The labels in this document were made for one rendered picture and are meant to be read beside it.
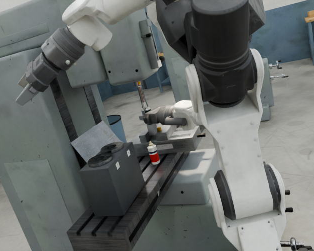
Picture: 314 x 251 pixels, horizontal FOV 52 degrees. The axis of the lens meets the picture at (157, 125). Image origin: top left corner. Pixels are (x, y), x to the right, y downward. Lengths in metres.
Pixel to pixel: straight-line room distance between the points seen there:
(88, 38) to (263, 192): 0.61
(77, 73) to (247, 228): 0.98
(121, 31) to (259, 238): 0.93
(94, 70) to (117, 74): 0.10
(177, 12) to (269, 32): 7.01
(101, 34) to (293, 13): 7.11
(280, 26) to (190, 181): 6.66
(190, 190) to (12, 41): 1.08
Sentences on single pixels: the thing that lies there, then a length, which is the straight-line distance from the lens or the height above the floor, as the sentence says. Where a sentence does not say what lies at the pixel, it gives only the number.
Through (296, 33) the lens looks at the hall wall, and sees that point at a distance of 7.88.
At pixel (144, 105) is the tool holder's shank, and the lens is 1.52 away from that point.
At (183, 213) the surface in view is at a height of 0.68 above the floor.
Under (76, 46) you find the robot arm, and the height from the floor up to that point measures 1.52.
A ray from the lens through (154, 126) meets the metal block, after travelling 1.57.
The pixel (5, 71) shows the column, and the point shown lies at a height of 1.50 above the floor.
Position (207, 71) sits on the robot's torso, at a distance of 0.75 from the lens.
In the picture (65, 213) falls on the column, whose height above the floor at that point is 0.74.
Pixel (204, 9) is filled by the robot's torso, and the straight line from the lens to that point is 0.67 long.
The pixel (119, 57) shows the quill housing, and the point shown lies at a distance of 1.42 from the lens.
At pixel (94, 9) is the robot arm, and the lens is 0.81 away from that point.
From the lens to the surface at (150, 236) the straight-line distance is 1.70.
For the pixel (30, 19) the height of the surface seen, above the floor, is 1.69.
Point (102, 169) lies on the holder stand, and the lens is 1.10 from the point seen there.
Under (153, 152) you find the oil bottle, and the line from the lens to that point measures 1.45.
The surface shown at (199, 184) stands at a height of 0.84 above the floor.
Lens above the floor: 1.51
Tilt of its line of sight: 17 degrees down
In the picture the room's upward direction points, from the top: 16 degrees counter-clockwise
